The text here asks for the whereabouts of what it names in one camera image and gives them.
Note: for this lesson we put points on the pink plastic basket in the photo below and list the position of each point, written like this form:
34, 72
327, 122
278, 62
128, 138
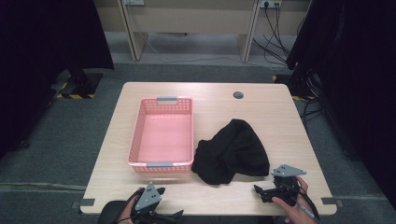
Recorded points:
165, 137

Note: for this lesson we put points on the yellow black floor tape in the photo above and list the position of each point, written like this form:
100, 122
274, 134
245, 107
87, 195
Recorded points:
299, 98
76, 96

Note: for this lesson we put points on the black metal stand base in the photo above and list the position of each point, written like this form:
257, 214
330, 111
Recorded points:
82, 82

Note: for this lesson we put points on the white power strip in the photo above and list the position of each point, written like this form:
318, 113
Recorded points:
134, 2

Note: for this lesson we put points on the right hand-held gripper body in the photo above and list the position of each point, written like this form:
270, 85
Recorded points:
285, 185

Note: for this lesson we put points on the black cloth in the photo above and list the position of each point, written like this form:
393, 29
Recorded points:
233, 149

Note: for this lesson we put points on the wall socket with plugs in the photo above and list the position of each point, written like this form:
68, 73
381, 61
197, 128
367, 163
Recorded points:
270, 3

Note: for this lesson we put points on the person's left hand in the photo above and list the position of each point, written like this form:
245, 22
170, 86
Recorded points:
126, 213

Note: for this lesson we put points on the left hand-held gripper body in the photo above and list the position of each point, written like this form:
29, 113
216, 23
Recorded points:
149, 197

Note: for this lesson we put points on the black curtain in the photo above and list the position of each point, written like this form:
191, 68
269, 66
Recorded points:
46, 46
358, 77

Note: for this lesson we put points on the person's right hand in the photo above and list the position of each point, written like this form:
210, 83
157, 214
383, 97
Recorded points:
295, 211

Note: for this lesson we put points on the grey table corner bracket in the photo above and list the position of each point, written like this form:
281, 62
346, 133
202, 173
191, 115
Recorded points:
84, 202
331, 201

